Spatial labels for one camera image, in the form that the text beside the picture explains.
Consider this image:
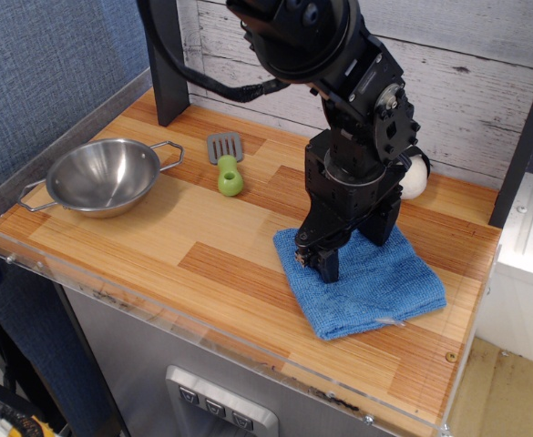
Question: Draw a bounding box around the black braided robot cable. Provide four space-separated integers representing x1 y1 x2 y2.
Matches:
136 0 291 104

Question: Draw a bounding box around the blue microfiber towel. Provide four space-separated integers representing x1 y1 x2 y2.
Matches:
273 228 446 340

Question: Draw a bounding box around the white ribbed appliance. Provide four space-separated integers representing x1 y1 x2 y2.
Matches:
477 173 533 361

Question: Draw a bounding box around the white plush ball black band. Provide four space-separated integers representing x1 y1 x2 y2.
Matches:
400 154 431 200

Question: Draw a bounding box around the grey spatula with green handle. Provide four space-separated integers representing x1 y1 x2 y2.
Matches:
207 132 244 197

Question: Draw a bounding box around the stainless steel bowl with handles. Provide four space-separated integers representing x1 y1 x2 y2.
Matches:
17 138 185 219

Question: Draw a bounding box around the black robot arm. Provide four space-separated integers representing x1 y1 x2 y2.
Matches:
227 1 419 283

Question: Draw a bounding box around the silver panel with buttons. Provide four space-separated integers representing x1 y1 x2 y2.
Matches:
165 365 280 436

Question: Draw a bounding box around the clear acrylic table guard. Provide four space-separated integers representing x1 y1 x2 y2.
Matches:
0 210 500 436

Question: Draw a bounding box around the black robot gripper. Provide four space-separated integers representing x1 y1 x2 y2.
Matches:
295 129 405 284

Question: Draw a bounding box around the dark grey right post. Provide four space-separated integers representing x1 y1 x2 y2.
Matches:
488 101 533 229

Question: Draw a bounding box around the yellow and black object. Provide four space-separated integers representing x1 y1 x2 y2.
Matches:
0 402 55 436

